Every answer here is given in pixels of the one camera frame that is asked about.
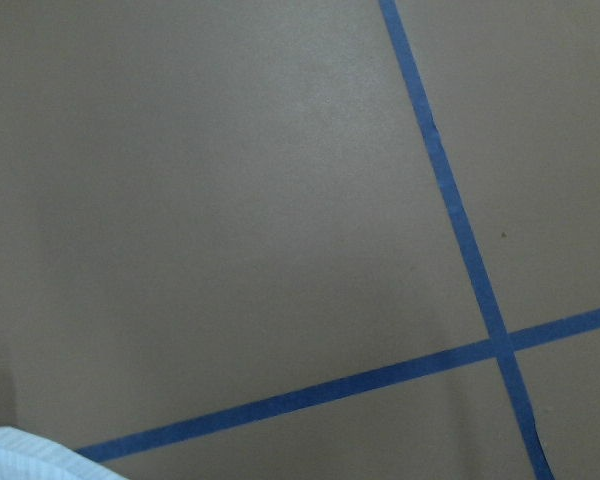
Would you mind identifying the light blue button-up shirt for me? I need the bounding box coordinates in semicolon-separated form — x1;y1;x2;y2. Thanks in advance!
0;427;123;479

